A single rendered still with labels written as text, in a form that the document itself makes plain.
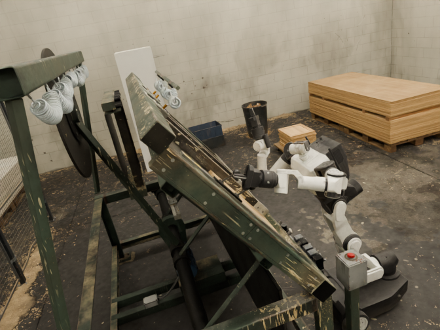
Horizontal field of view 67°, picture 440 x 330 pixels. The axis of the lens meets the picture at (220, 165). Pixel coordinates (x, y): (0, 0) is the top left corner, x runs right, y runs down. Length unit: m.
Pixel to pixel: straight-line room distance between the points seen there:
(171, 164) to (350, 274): 1.16
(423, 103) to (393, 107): 0.49
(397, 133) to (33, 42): 6.36
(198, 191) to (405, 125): 4.55
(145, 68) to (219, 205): 4.49
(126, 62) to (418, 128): 4.55
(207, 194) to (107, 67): 5.94
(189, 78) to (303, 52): 2.60
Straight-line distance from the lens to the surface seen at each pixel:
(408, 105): 5.56
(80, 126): 2.27
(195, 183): 1.36
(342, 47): 8.47
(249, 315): 1.93
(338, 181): 1.72
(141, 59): 5.73
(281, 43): 7.76
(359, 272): 2.03
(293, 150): 2.13
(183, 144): 2.07
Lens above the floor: 2.21
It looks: 23 degrees down
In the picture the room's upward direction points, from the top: 11 degrees counter-clockwise
